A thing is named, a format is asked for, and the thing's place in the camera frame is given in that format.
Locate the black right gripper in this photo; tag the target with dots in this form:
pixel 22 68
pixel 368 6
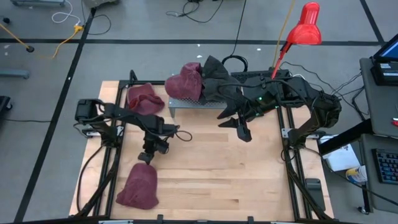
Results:
pixel 252 109

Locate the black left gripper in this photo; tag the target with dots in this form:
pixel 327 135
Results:
pixel 157 144

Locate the maroon knit hat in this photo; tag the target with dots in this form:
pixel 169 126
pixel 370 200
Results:
pixel 185 84
pixel 146 99
pixel 140 186

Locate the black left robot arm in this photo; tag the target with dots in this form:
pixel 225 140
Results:
pixel 130 116

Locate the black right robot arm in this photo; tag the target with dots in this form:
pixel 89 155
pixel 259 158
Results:
pixel 323 109

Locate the grey perforated metal stand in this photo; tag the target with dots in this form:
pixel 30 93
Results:
pixel 186 102

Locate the black power strip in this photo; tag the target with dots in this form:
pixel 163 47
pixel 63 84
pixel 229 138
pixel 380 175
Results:
pixel 248 74

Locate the black smartphone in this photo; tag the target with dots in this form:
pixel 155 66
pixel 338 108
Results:
pixel 314 193

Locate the black metal bar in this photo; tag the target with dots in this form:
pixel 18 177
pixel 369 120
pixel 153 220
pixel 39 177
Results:
pixel 342 137

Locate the red desk lamp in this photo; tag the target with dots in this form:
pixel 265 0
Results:
pixel 306 31

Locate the white paper box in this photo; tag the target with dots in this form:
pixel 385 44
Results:
pixel 342 158

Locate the white yellow canister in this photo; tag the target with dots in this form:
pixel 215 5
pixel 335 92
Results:
pixel 357 174

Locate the grey side table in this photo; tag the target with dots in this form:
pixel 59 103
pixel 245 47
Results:
pixel 379 105

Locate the black chair base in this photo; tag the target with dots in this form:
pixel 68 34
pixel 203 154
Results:
pixel 4 104

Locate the grey desk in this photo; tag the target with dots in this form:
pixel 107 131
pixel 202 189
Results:
pixel 367 193

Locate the black box device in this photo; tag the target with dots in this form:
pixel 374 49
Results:
pixel 384 76

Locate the black computer keyboard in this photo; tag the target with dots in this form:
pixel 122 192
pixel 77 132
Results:
pixel 387 165

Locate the black laptop screen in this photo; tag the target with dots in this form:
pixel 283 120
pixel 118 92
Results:
pixel 390 49

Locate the grey metal floor bar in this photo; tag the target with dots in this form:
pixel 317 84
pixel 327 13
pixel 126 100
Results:
pixel 37 2

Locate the black aluminium table frame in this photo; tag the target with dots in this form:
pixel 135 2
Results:
pixel 158 82

